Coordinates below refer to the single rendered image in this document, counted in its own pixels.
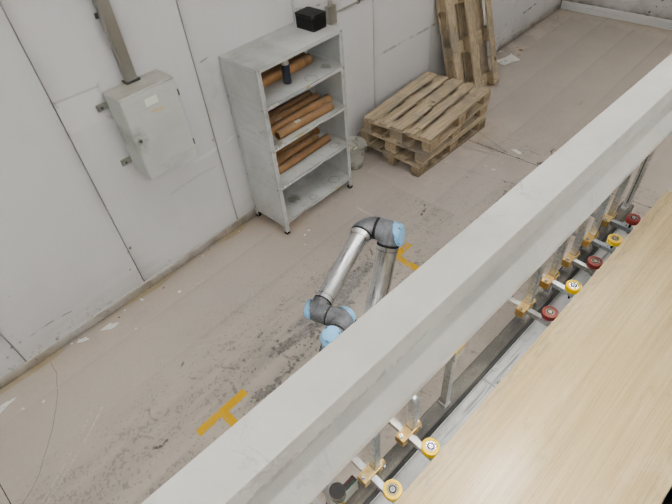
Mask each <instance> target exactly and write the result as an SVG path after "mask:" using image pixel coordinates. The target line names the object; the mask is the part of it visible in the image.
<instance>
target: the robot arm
mask: <svg viewBox="0 0 672 504"><path fill-rule="evenodd" d="M404 238H405V227H404V225H403V224H402V223H399V222H397V221H392V220H388V219H384V218H380V217H376V216H373V217H367V218H364V219H362V220H360V221H358V222H357V223H355V224H354V225H353V226H352V228H351V229H350V237H349V239H348V240H347V242H346V244H345V246H344V247H343V249H342V251H341V252H340V254H339V256H338V258H337V259H336V261H335V263H334V265H333V266H332V268H331V270H330V271H329V273H328V275H327V277H326V278H325V280H324V282H323V283H322V285H321V287H320V289H319V290H318V292H317V294H316V295H315V296H314V298H313V299H308V300H307V301H306V303H305V306H304V316H305V318H307V319H310V320H313V321H315V322H318V323H321V324H324V325H326V327H325V328H324V329H323V330H322V332H321V336H320V341H321V344H322V350H323V349H324V348H325V347H326V346H327V345H328V344H330V343H331V342H332V341H333V340H334V339H335V338H337V337H338V336H339V335H340V334H341V333H343V332H344V331H345V330H346V329H347V328H348V327H350V326H351V325H352V324H353V323H354V322H356V321H357V319H356V315H355V313H354V311H353V310H352V309H350V308H349V307H347V306H341V307H339V309H338V308H335V307H333V306H331V305H332V302H333V301H334V299H335V297H336V295H337V293H338V292H339V290H340V288H341V286H342V284H343V283H344V281H345V279H346V277H347V275H348V273H349V272H350V270H351V268H352V266H353V264H354V263H355V261H356V259H357V257H358V255H359V254H360V252H361V250H362V248H363V246H364V245H365V244H367V243H369V242H370V240H371V239H376V240H377V247H376V252H375V257H374V262H373V267H372V273H371V278H370V283H369V288H368V293H367V298H366V303H365V308H364V314H365V313H366V312H367V311H368V310H370V309H371V308H372V307H373V306H374V305H376V304H377V303H378V302H379V301H380V300H381V299H383V298H384V297H385V296H386V295H387V294H389V290H390V285H391V280H392V275H393V270H394V265H395V261H396V256H397V251H398V248H399V246H402V244H403V242H404ZM364 314H363V315H364Z"/></svg>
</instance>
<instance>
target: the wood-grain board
mask: <svg viewBox="0 0 672 504"><path fill-rule="evenodd" d="M671 485H672V192H670V191H666V192H665V193H664V194H663V195H662V197H661V198H660V199H659V200H658V201H657V202H656V203H655V205H654V206H653V207H652V208H651V209H650V210H649V212H648V213H647V214H646V215H645V216H644V217H643V218H642V220H641V221H640V222H639V223H638V224H637V225H636V226H635V228H634V229H633V230H632V231H631V232H630V233H629V234H628V236H627V237H626V238H625V239H624V240H623V241H622V243H621V244H620V245H619V246H618V247H617V248H616V249H615V251H614V252H613V253H612V254H611V255H610V256H609V257H608V259H607V260H606V261H605V262H604V263H603V264H602V266H601V267H600V268H599V269H598V270H597V271H596V272H595V274H594V275H593V276H592V277H591V278H590V279H589V280H588V282H587V283H586V284H585V285H584V286H583V287H582V288H581V290H580V291H579V292H578V293H577V294H576V295H575V297H574V298H573V299H572V300H571V301H570V302H569V303H568V305H567V306H566V307H565V308H564V309H563V310H562V311H561V313H560V314H559V315H558V316H557V317H556V318H555V319H554V321H553V322H552V323H551V324H550V325H549V326H548V328H547V329H546V330H545V331H544V332H543V333H542V334H541V336H540V337H539V338H538V339H537V340H536V341H535V342H534V344H533V345H532V346H531V347H530V348H529V349H528V350H527V352H526V353H525V354H524V355H523V356H522V357H521V359H520V360H519V361H518V362H517V363H516V364H515V365H514V367H513V368H512V369H511V370H510V371H509V372H508V373H507V375H506V376H505V377H504V378H503V379H502V380H501V382H500V383H499V384H498V385H497V386H496V387H495V388H494V390H493V391H492V392H491V393H490V394H489V395H488V396H487V398H486V399H485V400H484V401H483V402H482V403H481V404H480V406H479V407H478V408H477V409H476V410H475V411H474V413H473V414H472V415H471V416H470V417H469V418H468V419H467V421H466V422H465V423H464V424H463V425H462V426H461V427H460V429H459V430H458V431H457V432H456V433H455V434H454V435H453V437H452V438H451V439H450V440H449V441H448V442H447V444H446V445H445V446H444V447H443V448H442V449H441V450H440V452H439V453H438V454H437V455H436V456H435V457H434V458H433V460H432V461H431V462H430V463H429V464H428V465H427V466H426V468H425V469H424V470H423V471H422V472H421V473H420V475H419V476H418V477H417V478H416V479H415V480H414V481H413V483H412V484H411V485H410V486H409V487H408V488H407V489H406V491H405V492H404V493H403V494H402V495H401V496H400V498H399V499H398V500H397V501H396V502H395V503H394V504H662V502H663V500H664V498H665V496H666V494H667V493H668V491H669V489H670V487H671Z"/></svg>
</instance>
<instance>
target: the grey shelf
mask: <svg viewBox="0 0 672 504"><path fill-rule="evenodd" d="M326 25H327V26H326V27H325V28H323V29H321V30H318V31H316V32H310V31H307V30H304V29H300V28H297V24H296V21H295V22H293V23H290V24H288V25H286V26H284V27H282V28H279V29H277V30H275V31H273V32H271V33H268V34H266V35H264V36H262V37H260V38H257V39H255V40H253V41H251V42H249V43H246V44H244V45H242V46H240V47H238V48H235V49H233V50H231V51H229V52H226V53H224V54H222V55H220V56H218V58H219V63H220V67H221V71H222V75H223V79H224V83H225V87H226V91H227V96H228V100H229V104H230V108H231V112H232V116H233V120H234V124H235V129H236V133H237V137H238V141H239V145H240V149H241V153H242V157H243V162H244V166H245V170H246V174H247V178H248V182H249V186H250V190H251V194H252V199H253V203H254V207H255V211H256V216H258V217H259V216H261V215H262V214H261V213H263V214H264V215H266V216H267V217H269V218H271V219H272V220H274V221H276V222H277V223H279V224H280V225H282V226H284V232H285V234H287V235H288V234H289V233H291V232H290V228H289V223H290V222H291V221H293V220H294V219H296V218H297V217H298V216H299V215H300V214H301V213H303V212H304V211H305V210H307V209H309V208H310V207H312V206H314V205H315V204H317V203H318V202H319V201H321V200H322V199H324V198H325V197H326V196H328V195H329V194H330V193H332V192H333V191H335V190H336V189H337V188H339V187H340V186H342V185H343V184H344V183H346V182H347V181H348V180H349V185H347V188H349V189H350V188H352V187H353V185H352V177H351V161H350V144H349V128H348V111H347V95H346V78H345V61H344V45H343V29H342V28H339V27H335V26H331V25H328V24H326ZM339 36H340V40H339ZM308 50H309V51H308ZM340 51H341V55H340ZM302 52H305V54H307V53H309V54H310V55H311V56H312V58H313V63H312V64H310V65H308V66H306V67H304V68H302V69H300V70H298V71H296V72H294V73H292V74H291V80H292V83H291V84H288V85H286V84H284V82H283V78H282V79H280V80H278V81H276V82H274V83H272V84H270V85H268V86H266V87H264V88H263V82H262V77H261V73H262V72H264V71H266V70H268V69H270V68H272V67H274V66H276V65H278V64H280V63H282V62H284V61H286V60H288V59H290V58H292V57H294V56H296V55H298V54H300V53H302ZM341 70H342V71H341ZM255 74H256V75H255ZM260 82H261V83H260ZM342 82H343V86H342ZM257 85H258V86H257ZM261 87H262V88H261ZM256 88H257V89H256ZM308 89H309V90H310V91H311V92H312V93H313V94H314V93H319V95H320V96H321V97H323V96H325V95H327V94H329V95H330V96H331V97H332V103H333V105H334V109H333V110H332V111H330V112H328V113H326V114H325V115H323V116H321V117H319V118H318V119H316V120H314V121H312V122H311V123H309V124H307V125H305V126H304V127H302V128H300V129H298V130H297V131H295V132H293V133H291V134H289V135H288V136H286V137H284V138H282V139H281V140H278V139H277V138H276V137H275V135H273V136H272V131H271V125H270V120H269V115H268V111H270V110H272V109H274V108H276V107H278V106H279V105H281V104H283V103H285V102H287V101H289V100H291V99H293V98H295V97H297V96H298V95H300V94H302V93H304V92H306V91H308ZM314 90H315V92H314ZM343 97H344V101H343ZM344 112H345V116H344ZM266 115H267V116H266ZM262 118H263V119H262ZM267 120H268V121H267ZM315 127H319V130H320V133H319V134H317V135H318V136H319V138H320V137H322V136H323V135H325V134H328V135H329V136H330V137H331V141H329V142H328V143H326V144H325V145H323V146H322V147H321V148H319V149H318V150H316V151H315V152H313V153H312V154H310V155H309V156H307V157H306V158H304V159H303V160H301V161H300V162H298V163H297V164H295V165H294V166H292V167H291V168H290V169H288V170H287V171H285V172H284V173H282V174H281V175H280V174H279V169H278V163H277V158H276V152H277V151H278V150H280V149H282V148H283V147H285V146H287V145H288V144H290V143H291V142H293V141H295V140H296V139H298V138H300V137H301V136H303V135H304V134H306V133H308V132H309V131H311V130H313V129H314V128H315ZM345 128H346V132H345ZM269 129H270V130H269ZM270 136H271V137H270ZM348 152H349V153H348ZM269 154H270V155H269ZM274 158H275V159H274ZM347 158H348V162H347ZM270 159H271V160H270ZM275 162H276V163H275ZM271 164H272V165H271ZM277 172H278V173H277ZM348 174H349V175H348ZM260 212H261V213H260Z"/></svg>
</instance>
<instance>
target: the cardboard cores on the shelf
mask: <svg viewBox="0 0 672 504"><path fill-rule="evenodd" d="M288 61H289V65H290V73H291V74H292V73H294V72H296V71H298V70H300V69H302V68H304V67H306V66H308V65H310V64H312V63H313V58H312V56H311V55H310V54H309V53H307V54H305V52H302V53H300V54H298V55H296V56H294V57H292V58H290V59H288ZM261 77H262V82H263V88H264V87H266V86H268V85H270V84H272V83H274V82H276V81H278V80H280V79H282V78H283V75H282V69H281V63H280V64H278V65H276V66H274V67H272V68H270V69H268V70H266V71H264V72H262V73H261ZM333 109H334V105H333V103H332V97H331V96H330V95H329V94H327V95H325V96H323V97H321V96H320V95H319V93H314V94H313V93H312V92H311V91H310V90H308V91H306V92H304V93H302V94H300V95H298V96H297V97H295V98H293V99H291V100H289V101H287V102H285V103H283V104H281V105H279V106H278V107H276V108H274V109H272V110H270V111H268V115H269V120H270V125H271V131H272V136H273V135H275V137H276V138H277V139H278V140H281V139H282V138H284V137H286V136H288V135H289V134H291V133H293V132H295V131H297V130H298V129H300V128H302V127H304V126H305V125H307V124H309V123H311V122H312V121H314V120H316V119H318V118H319V117H321V116H323V115H325V114H326V113H328V112H330V111H332V110H333ZM319 133H320V130H319V128H318V127H315V128H314V129H313V130H311V131H309V132H308V133H306V134H304V135H303V136H301V137H300V138H298V139H296V140H295V141H293V142H291V143H290V144H288V145H287V146H285V147H283V148H282V149H280V150H278V151H277V152H276V158H277V163H278V169H279V174H280V175H281V174H282V173H284V172H285V171H287V170H288V169H290V168H291V167H292V166H294V165H295V164H297V163H298V162H300V161H301V160H303V159H304V158H306V157H307V156H309V155H310V154H312V153H313V152H315V151H316V150H318V149H319V148H321V147H322V146H323V145H325V144H326V143H328V142H329V141H331V137H330V136H329V135H328V134H325V135H323V136H322V137H320V138H319V136H318V135H317V134H319Z"/></svg>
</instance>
